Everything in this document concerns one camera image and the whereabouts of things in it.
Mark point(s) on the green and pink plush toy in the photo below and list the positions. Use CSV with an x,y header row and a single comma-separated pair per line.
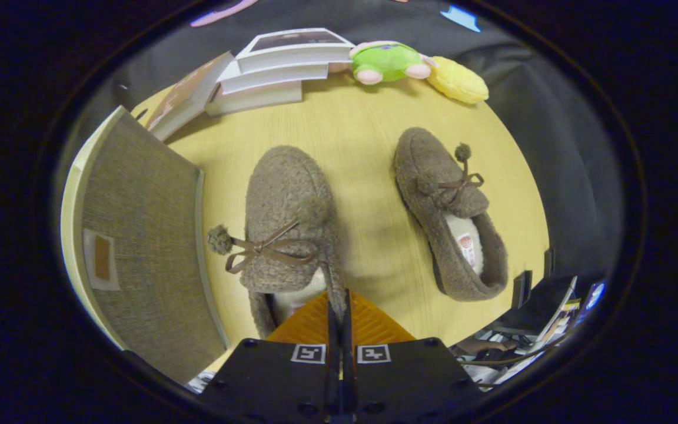
x,y
386,62

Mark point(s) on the white book portrait cover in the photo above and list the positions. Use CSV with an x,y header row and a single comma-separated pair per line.
x,y
292,56

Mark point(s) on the cluttered papers pile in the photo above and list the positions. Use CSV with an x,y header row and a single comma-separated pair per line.
x,y
515,353

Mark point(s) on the thick pale book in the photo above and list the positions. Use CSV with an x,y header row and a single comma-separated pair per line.
x,y
253,97

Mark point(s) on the black table clamp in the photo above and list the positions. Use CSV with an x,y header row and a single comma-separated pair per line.
x,y
521,288
548,262

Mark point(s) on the beige storage box grey lid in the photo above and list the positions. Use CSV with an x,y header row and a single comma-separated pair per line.
x,y
139,235

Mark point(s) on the brown cover book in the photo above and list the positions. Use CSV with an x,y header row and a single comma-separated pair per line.
x,y
189,94

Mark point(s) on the yellow plush toy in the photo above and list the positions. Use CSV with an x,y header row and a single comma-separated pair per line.
x,y
459,81

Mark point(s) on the blue-lit screen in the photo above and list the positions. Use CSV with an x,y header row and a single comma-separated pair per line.
x,y
595,294

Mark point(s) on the brown fuzzy shoe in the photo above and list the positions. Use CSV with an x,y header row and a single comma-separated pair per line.
x,y
286,188
427,159

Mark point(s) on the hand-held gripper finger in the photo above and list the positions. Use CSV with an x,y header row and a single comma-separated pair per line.
x,y
347,365
334,365

